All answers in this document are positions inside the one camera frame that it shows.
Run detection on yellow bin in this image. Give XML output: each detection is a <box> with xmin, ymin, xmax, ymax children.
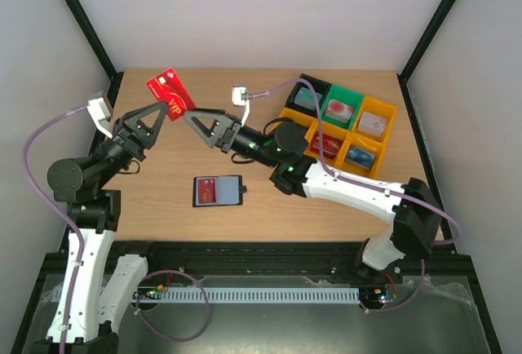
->
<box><xmin>352</xmin><ymin>96</ymin><xmax>398</xmax><ymax>143</ymax></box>
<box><xmin>334</xmin><ymin>133</ymin><xmax>386</xmax><ymax>179</ymax></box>
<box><xmin>272</xmin><ymin>108</ymin><xmax>316</xmax><ymax>144</ymax></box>
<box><xmin>304</xmin><ymin>119</ymin><xmax>351</xmax><ymax>166</ymax></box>

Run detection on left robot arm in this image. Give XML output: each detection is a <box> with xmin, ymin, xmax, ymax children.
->
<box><xmin>30</xmin><ymin>97</ymin><xmax>168</xmax><ymax>353</ymax></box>

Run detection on right frame post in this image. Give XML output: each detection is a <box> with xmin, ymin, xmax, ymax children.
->
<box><xmin>399</xmin><ymin>0</ymin><xmax>480</xmax><ymax>77</ymax></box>

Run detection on black bin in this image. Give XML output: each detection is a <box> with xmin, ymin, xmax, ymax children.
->
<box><xmin>285</xmin><ymin>73</ymin><xmax>332</xmax><ymax>117</ymax></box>

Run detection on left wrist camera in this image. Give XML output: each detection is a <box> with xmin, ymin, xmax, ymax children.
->
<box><xmin>86</xmin><ymin>92</ymin><xmax>113</xmax><ymax>139</ymax></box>

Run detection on white pink card stack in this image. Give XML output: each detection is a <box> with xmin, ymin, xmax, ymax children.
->
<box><xmin>357</xmin><ymin>111</ymin><xmax>387</xmax><ymax>138</ymax></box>

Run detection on frame post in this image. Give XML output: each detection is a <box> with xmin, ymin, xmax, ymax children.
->
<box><xmin>399</xmin><ymin>0</ymin><xmax>480</xmax><ymax>77</ymax></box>
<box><xmin>64</xmin><ymin>0</ymin><xmax>123</xmax><ymax>82</ymax></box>

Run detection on green bin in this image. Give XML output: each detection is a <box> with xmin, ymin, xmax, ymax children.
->
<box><xmin>317</xmin><ymin>85</ymin><xmax>364</xmax><ymax>131</ymax></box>

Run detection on yellow bin back right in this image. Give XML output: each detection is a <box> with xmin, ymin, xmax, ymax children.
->
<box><xmin>352</xmin><ymin>96</ymin><xmax>398</xmax><ymax>143</ymax></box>

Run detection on red VIP card stack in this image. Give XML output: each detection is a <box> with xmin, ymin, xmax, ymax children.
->
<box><xmin>310</xmin><ymin>133</ymin><xmax>343</xmax><ymax>159</ymax></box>

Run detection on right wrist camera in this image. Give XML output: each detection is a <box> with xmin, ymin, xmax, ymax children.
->
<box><xmin>232</xmin><ymin>86</ymin><xmax>250</xmax><ymax>126</ymax></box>

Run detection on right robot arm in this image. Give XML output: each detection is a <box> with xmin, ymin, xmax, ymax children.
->
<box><xmin>184</xmin><ymin>108</ymin><xmax>441</xmax><ymax>282</ymax></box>

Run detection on slotted cable duct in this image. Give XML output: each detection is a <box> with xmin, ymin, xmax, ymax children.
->
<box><xmin>141</xmin><ymin>287</ymin><xmax>360</xmax><ymax>304</ymax></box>

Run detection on blue card stack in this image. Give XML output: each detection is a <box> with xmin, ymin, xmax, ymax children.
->
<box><xmin>345</xmin><ymin>145</ymin><xmax>376</xmax><ymax>170</ymax></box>

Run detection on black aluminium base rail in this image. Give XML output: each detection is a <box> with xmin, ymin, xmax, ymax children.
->
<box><xmin>38</xmin><ymin>241</ymin><xmax>478</xmax><ymax>286</ymax></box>

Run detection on left frame post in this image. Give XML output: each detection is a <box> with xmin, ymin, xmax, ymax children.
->
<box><xmin>64</xmin><ymin>0</ymin><xmax>123</xmax><ymax>82</ymax></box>

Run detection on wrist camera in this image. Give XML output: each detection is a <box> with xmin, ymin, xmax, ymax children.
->
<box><xmin>86</xmin><ymin>92</ymin><xmax>113</xmax><ymax>139</ymax></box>
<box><xmin>232</xmin><ymin>86</ymin><xmax>250</xmax><ymax>126</ymax></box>

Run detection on purple cable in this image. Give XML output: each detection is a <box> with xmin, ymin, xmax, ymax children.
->
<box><xmin>246</xmin><ymin>77</ymin><xmax>462</xmax><ymax>316</ymax></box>
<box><xmin>21</xmin><ymin>104</ymin><xmax>91</xmax><ymax>354</ymax></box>

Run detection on black leather card holder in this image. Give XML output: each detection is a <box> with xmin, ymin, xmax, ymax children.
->
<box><xmin>192</xmin><ymin>175</ymin><xmax>247</xmax><ymax>208</ymax></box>

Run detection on white red circle card stack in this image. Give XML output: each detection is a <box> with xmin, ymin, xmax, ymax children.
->
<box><xmin>325</xmin><ymin>99</ymin><xmax>355</xmax><ymax>123</ymax></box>

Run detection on yellow bin front right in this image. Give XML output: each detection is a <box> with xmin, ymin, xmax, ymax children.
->
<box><xmin>334</xmin><ymin>133</ymin><xmax>386</xmax><ymax>179</ymax></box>

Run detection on yellow bin front left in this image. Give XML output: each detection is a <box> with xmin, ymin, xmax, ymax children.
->
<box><xmin>272</xmin><ymin>108</ymin><xmax>316</xmax><ymax>144</ymax></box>

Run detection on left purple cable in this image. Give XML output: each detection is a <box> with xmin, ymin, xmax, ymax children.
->
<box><xmin>21</xmin><ymin>104</ymin><xmax>91</xmax><ymax>354</ymax></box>

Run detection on yellow bin front middle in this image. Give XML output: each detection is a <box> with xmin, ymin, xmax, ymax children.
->
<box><xmin>304</xmin><ymin>119</ymin><xmax>351</xmax><ymax>166</ymax></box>

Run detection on teal card stack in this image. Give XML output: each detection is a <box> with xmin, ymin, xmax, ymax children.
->
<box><xmin>294</xmin><ymin>86</ymin><xmax>323</xmax><ymax>111</ymax></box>

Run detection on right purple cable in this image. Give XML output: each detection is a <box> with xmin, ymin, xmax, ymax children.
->
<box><xmin>246</xmin><ymin>77</ymin><xmax>462</xmax><ymax>316</ymax></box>

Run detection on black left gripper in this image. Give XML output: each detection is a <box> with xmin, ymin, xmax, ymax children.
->
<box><xmin>91</xmin><ymin>100</ymin><xmax>168</xmax><ymax>190</ymax></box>

